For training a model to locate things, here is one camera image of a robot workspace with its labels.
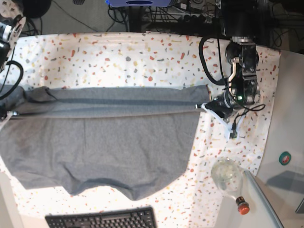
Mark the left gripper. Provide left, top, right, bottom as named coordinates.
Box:
left=205, top=91, right=237, bottom=120

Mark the grey t-shirt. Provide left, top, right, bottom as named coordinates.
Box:
left=0, top=85, right=209, bottom=200

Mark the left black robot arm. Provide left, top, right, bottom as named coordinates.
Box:
left=199, top=0, right=263, bottom=120

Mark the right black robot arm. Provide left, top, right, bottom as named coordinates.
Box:
left=0, top=0, right=26, bottom=100

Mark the clear glass bottle orange cap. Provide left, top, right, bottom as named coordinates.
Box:
left=211, top=157, right=250, bottom=215

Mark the green tape roll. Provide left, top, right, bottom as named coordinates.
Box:
left=279, top=152, right=292, bottom=166

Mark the black power strip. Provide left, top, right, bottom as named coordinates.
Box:
left=181, top=14, right=221, bottom=24

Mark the black keyboard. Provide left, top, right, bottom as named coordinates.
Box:
left=45, top=207, right=157, bottom=228

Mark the terrazzo pattern tablecloth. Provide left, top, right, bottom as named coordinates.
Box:
left=10, top=33, right=281, bottom=228

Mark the blue box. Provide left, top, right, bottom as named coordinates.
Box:
left=105, top=0, right=177, bottom=7

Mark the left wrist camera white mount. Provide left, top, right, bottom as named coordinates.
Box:
left=195, top=103, right=245, bottom=141

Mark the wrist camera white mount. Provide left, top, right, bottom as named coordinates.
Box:
left=0, top=111, right=19, bottom=130
left=195, top=103, right=245, bottom=141

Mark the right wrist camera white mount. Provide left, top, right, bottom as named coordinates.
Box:
left=0, top=111, right=19, bottom=130

